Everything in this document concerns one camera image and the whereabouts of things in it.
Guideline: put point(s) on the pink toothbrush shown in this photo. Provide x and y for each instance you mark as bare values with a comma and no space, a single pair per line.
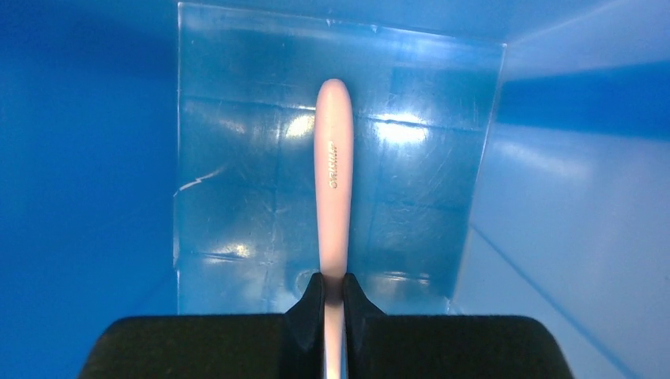
333,158

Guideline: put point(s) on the blue plastic divided bin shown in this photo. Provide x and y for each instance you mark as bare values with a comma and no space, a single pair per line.
510,157

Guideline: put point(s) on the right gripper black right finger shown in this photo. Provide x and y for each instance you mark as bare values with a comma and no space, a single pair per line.
442,346

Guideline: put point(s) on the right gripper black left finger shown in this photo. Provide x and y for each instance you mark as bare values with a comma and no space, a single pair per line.
268,345

